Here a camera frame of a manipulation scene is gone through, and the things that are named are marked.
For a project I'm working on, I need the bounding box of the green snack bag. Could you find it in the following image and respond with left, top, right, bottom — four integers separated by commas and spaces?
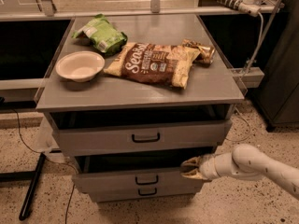
72, 14, 127, 56

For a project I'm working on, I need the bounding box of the dark grey side cabinet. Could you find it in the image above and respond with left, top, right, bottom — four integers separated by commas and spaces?
251, 0, 299, 132

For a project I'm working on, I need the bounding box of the white paper bowl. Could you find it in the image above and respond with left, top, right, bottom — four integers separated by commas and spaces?
55, 51, 105, 82

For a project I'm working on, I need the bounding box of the white power cable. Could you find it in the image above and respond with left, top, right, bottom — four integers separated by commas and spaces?
241, 11, 265, 77

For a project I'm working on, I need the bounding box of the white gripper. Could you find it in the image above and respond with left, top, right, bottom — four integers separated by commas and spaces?
181, 154, 220, 180

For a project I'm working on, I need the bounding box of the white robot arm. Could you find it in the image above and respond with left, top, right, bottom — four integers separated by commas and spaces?
180, 144, 299, 200

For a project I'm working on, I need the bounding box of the black floor cable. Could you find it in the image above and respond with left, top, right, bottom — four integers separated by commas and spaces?
10, 107, 42, 155

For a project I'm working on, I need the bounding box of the brown Sensible chips bag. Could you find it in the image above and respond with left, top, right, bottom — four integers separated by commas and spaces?
103, 41, 201, 90

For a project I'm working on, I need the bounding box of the black metal floor stand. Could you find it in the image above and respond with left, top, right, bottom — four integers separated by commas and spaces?
0, 153, 46, 221

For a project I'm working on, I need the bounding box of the grey drawer cabinet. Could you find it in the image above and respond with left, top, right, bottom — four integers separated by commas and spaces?
35, 13, 246, 203

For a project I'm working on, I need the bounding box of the grey top drawer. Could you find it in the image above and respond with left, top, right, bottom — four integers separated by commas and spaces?
50, 105, 232, 157

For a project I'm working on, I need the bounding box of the white power strip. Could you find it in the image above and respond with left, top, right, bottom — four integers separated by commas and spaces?
215, 0, 261, 17

